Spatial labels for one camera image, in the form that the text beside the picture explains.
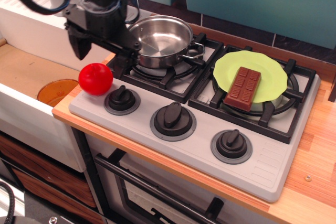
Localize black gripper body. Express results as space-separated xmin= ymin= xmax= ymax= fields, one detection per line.
xmin=63 ymin=5 xmax=141 ymax=53

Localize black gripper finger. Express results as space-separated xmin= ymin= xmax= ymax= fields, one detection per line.
xmin=68 ymin=28 xmax=91 ymax=60
xmin=113 ymin=50 xmax=138 ymax=78

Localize red toy apple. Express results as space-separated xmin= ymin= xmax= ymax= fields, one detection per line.
xmin=78 ymin=63 xmax=113 ymax=95

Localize brown chocolate bar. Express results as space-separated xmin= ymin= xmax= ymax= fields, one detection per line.
xmin=223 ymin=67 xmax=261 ymax=112

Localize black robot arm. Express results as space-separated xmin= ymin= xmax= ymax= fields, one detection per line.
xmin=63 ymin=0 xmax=141 ymax=78

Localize black left stove knob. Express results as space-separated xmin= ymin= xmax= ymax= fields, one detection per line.
xmin=104 ymin=85 xmax=141 ymax=116

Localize black stove knob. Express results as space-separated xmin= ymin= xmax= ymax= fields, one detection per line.
xmin=150 ymin=102 xmax=197 ymax=142
xmin=104 ymin=85 xmax=141 ymax=116
xmin=211 ymin=129 xmax=253 ymax=165

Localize stainless steel pot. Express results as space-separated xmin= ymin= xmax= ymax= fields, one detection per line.
xmin=128 ymin=15 xmax=205 ymax=69

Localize black middle stove knob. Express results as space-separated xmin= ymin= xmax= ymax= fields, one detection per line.
xmin=150 ymin=102 xmax=197 ymax=142

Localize black right stove knob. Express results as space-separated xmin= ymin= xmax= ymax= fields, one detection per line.
xmin=211 ymin=129 xmax=253 ymax=165

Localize grey toy stove top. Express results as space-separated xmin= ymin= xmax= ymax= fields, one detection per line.
xmin=69 ymin=75 xmax=320 ymax=202

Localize light green plate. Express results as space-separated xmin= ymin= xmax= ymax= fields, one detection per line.
xmin=213 ymin=50 xmax=288 ymax=103

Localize white toy sink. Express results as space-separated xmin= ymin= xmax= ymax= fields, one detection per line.
xmin=1 ymin=0 xmax=109 ymax=172

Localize black left burner grate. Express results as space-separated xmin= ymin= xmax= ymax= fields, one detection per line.
xmin=116 ymin=33 xmax=224 ymax=103

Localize black burner grate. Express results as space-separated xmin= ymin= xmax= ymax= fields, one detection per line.
xmin=188 ymin=45 xmax=318 ymax=144
xmin=116 ymin=33 xmax=224 ymax=103

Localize wooden drawer fronts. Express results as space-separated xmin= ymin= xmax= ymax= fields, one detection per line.
xmin=1 ymin=132 xmax=105 ymax=223

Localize toy oven door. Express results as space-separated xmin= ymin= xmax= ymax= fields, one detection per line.
xmin=86 ymin=135 xmax=273 ymax=223

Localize black right burner grate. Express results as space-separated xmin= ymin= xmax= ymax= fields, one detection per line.
xmin=188 ymin=45 xmax=318 ymax=144

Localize black oven door handle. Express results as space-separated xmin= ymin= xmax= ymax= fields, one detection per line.
xmin=94 ymin=149 xmax=224 ymax=223

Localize black braided foreground cable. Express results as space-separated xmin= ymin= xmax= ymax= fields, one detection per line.
xmin=0 ymin=180 xmax=16 ymax=224

